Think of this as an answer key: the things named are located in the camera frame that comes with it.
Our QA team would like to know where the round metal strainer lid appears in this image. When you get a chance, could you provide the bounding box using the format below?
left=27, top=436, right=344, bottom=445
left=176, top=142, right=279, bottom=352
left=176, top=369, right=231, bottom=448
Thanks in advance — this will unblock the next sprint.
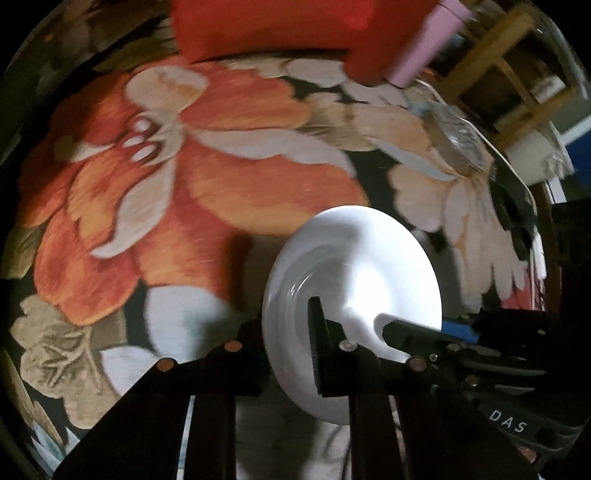
left=422, top=108, right=490, bottom=178

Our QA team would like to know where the white trash bin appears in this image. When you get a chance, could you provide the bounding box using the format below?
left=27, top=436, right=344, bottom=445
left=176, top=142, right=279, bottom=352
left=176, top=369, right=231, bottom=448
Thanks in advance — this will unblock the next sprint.
left=505, top=129, right=573, bottom=185

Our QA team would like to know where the red bag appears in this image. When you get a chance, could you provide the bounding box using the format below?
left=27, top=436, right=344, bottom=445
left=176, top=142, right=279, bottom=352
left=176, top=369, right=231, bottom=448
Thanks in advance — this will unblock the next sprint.
left=171, top=0, right=384, bottom=63

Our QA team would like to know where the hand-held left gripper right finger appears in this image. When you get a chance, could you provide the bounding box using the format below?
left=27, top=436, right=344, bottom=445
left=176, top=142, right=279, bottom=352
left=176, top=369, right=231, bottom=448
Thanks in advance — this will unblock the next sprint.
left=308, top=296, right=539, bottom=480

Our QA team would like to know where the blue container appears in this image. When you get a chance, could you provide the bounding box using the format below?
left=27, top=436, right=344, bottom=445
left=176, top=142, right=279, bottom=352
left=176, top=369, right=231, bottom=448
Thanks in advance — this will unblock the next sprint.
left=558, top=117, right=591, bottom=176

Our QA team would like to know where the white bowl red outside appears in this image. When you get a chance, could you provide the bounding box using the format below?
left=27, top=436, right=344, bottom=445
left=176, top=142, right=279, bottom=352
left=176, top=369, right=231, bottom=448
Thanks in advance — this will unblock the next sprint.
left=261, top=206, right=443, bottom=424

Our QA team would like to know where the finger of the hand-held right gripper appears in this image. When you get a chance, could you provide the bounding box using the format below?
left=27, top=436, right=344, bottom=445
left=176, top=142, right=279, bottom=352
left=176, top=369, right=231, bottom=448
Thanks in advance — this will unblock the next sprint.
left=441, top=309, right=559, bottom=346
left=382, top=320, right=467, bottom=365

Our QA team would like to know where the black oval case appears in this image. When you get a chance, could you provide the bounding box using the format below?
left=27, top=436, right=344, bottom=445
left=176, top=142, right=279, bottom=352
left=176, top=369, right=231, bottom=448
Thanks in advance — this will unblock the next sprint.
left=510, top=226, right=541, bottom=264
left=490, top=167, right=536, bottom=232

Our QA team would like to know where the red thermos bottle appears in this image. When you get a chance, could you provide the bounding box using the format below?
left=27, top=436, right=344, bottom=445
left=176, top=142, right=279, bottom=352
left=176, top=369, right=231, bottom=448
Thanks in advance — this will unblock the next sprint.
left=344, top=28, right=402, bottom=86

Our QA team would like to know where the wooden chair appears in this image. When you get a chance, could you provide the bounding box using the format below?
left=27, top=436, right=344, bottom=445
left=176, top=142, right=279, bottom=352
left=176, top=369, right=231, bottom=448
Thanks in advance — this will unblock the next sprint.
left=443, top=9, right=578, bottom=148

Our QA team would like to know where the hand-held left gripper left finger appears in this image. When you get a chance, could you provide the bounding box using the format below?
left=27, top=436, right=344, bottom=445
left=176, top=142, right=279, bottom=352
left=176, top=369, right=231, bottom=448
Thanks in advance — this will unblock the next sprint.
left=53, top=318, right=271, bottom=480

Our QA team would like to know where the white power strip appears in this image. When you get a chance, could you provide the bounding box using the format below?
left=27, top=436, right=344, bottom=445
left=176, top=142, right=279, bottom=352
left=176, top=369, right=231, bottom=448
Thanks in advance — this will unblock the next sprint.
left=531, top=226, right=549, bottom=284

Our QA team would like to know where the white cable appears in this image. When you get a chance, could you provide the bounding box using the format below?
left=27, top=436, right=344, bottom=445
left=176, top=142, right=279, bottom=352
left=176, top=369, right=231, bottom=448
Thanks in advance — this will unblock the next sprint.
left=416, top=78, right=541, bottom=217

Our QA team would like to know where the pink thermos bottle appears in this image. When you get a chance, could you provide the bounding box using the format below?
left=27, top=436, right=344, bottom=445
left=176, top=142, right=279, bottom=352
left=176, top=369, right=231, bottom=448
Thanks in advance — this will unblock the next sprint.
left=385, top=0, right=472, bottom=88

